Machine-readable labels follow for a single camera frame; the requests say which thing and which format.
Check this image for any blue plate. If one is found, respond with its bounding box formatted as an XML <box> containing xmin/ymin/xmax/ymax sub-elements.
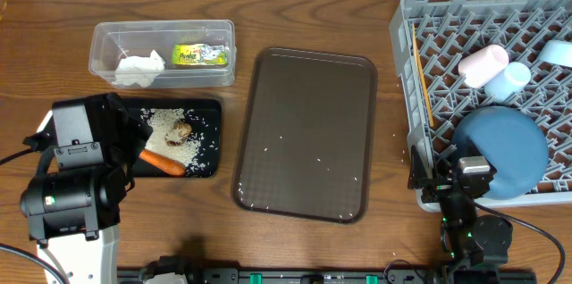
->
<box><xmin>450</xmin><ymin>106</ymin><xmax>549</xmax><ymax>200</ymax></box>

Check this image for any light blue plastic cup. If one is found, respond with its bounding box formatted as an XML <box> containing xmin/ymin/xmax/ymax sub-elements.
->
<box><xmin>484</xmin><ymin>62</ymin><xmax>532</xmax><ymax>103</ymax></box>

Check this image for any wooden chopstick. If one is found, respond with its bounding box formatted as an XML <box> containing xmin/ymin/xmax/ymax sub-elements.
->
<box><xmin>411</xmin><ymin>24</ymin><xmax>434</xmax><ymax>128</ymax></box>

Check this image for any light blue rice bowl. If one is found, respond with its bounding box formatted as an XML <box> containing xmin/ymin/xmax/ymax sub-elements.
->
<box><xmin>538</xmin><ymin>39</ymin><xmax>572</xmax><ymax>67</ymax></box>

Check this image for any brown food scrap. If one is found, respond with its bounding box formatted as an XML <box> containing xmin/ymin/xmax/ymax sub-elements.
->
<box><xmin>164</xmin><ymin>121</ymin><xmax>192</xmax><ymax>146</ymax></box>

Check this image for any orange carrot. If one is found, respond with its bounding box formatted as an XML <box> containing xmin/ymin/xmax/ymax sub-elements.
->
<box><xmin>139</xmin><ymin>149</ymin><xmax>186</xmax><ymax>177</ymax></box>

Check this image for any pile of white rice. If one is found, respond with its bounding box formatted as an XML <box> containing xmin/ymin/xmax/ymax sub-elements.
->
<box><xmin>136</xmin><ymin>108</ymin><xmax>221</xmax><ymax>178</ymax></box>

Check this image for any green snack wrapper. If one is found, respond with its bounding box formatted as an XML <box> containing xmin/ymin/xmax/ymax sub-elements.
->
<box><xmin>171</xmin><ymin>44</ymin><xmax>229</xmax><ymax>66</ymax></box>

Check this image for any white tissue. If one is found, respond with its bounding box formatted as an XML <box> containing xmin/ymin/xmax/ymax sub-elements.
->
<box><xmin>113</xmin><ymin>50</ymin><xmax>165</xmax><ymax>88</ymax></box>

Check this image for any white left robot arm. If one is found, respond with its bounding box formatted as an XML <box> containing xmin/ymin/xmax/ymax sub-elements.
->
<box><xmin>20</xmin><ymin>93</ymin><xmax>152</xmax><ymax>283</ymax></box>

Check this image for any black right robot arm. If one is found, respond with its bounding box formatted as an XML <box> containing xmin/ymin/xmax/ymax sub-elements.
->
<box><xmin>408</xmin><ymin>146</ymin><xmax>513</xmax><ymax>283</ymax></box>

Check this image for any grey dishwasher rack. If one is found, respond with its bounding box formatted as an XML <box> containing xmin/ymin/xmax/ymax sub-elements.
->
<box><xmin>390</xmin><ymin>0</ymin><xmax>571</xmax><ymax>208</ymax></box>

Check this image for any black waste tray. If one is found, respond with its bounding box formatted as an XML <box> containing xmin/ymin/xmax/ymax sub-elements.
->
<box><xmin>123</xmin><ymin>98</ymin><xmax>223</xmax><ymax>178</ymax></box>

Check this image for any dark brown serving tray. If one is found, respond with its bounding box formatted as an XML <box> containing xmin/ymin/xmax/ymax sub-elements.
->
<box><xmin>231</xmin><ymin>47</ymin><xmax>377</xmax><ymax>224</ymax></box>

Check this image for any clear plastic bin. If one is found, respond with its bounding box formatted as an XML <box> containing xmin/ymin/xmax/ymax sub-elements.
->
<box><xmin>88</xmin><ymin>20</ymin><xmax>237</xmax><ymax>89</ymax></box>

